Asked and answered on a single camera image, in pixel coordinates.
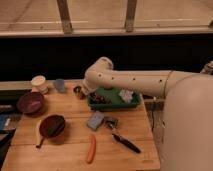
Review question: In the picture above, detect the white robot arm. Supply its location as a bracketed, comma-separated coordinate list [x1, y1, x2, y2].
[83, 57, 213, 171]

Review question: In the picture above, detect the small metal cup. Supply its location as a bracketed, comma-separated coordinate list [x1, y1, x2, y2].
[73, 86, 85, 99]

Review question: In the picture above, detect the small blue cup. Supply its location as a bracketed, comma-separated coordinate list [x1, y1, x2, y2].
[53, 79, 66, 93]

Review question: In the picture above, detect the white plastic cup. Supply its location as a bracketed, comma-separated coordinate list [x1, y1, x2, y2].
[31, 75, 48, 94]

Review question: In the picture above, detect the green plastic tray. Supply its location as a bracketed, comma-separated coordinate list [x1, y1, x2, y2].
[87, 87, 141, 110]

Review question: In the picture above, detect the dark red grapes toy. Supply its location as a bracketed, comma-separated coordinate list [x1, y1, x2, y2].
[91, 93, 111, 104]

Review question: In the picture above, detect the white crumpled paper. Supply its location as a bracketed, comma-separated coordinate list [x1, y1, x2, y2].
[119, 89, 133, 103]

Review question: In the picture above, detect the blue sponge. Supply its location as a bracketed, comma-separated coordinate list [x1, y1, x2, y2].
[87, 111, 104, 131]

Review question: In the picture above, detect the dark red frying pan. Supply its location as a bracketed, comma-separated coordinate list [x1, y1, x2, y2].
[40, 115, 65, 147]

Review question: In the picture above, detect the purple bowl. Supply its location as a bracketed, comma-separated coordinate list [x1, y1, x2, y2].
[17, 92, 44, 114]

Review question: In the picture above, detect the yellow banana toy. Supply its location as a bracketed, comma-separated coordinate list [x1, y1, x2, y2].
[35, 120, 43, 148]

